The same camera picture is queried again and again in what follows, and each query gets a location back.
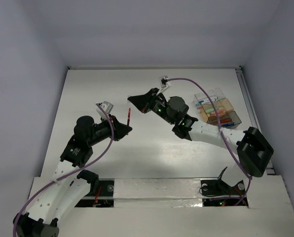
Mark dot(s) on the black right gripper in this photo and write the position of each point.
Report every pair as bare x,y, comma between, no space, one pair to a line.
144,101

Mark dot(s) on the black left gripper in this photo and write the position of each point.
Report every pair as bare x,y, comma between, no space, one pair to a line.
120,129

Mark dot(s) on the green correction tape pen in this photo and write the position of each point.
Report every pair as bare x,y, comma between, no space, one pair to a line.
209,110

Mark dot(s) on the white marker blue cap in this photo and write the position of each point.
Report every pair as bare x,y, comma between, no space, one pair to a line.
207,100

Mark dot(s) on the blue ballpoint pen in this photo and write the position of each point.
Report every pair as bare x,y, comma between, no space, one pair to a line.
227,124

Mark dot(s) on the red gel pen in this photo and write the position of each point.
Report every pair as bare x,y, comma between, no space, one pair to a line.
226,120

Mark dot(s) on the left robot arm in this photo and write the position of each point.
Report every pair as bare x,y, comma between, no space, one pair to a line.
46,210

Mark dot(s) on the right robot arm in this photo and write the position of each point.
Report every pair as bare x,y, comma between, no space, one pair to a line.
249,149

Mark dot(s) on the stationery organizer box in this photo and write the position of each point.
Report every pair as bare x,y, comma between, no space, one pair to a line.
225,109

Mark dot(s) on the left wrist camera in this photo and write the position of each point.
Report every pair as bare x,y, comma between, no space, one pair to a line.
104,109

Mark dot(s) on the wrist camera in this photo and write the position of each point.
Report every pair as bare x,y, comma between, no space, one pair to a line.
104,109
164,84

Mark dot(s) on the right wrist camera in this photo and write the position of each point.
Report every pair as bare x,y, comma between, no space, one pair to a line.
164,84

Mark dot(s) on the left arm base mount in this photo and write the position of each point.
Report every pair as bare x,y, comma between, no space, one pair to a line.
103,186

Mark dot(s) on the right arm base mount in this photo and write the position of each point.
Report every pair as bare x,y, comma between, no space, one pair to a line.
217,187

